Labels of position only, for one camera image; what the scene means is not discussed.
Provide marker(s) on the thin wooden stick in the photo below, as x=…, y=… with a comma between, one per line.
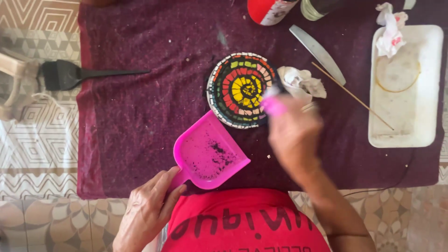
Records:
x=353, y=96

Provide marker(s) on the crumpled red-stained white tissue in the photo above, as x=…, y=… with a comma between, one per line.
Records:
x=390, y=36

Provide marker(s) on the white rectangular tray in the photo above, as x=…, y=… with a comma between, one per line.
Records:
x=406, y=115

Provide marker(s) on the person's left hand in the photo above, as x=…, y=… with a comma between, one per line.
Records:
x=143, y=210

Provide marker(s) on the grey nail file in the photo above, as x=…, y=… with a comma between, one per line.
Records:
x=316, y=52

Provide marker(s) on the red and white bottle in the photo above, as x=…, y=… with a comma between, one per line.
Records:
x=267, y=10

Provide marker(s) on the pink hand brush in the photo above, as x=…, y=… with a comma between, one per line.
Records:
x=273, y=105

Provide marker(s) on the small white scrap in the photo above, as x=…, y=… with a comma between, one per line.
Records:
x=408, y=3

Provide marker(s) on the round colourful mosaic plate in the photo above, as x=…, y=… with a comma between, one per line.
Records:
x=241, y=89

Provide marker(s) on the pink plastic dustpan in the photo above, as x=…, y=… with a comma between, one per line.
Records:
x=210, y=154

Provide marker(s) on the beige geometric patterned tablecloth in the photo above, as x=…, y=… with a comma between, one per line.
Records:
x=38, y=147

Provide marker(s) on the person's right fingers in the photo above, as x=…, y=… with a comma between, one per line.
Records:
x=292, y=106

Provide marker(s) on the dark glass jar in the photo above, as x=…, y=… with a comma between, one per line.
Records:
x=318, y=7

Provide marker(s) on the person's red shirt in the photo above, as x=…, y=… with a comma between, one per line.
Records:
x=245, y=224

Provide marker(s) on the black wide brush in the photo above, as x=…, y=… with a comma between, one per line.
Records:
x=63, y=74

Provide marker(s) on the person's right hand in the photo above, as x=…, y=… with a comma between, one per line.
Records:
x=297, y=140

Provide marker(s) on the maroon felt cloth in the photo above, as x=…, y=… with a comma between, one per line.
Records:
x=147, y=133

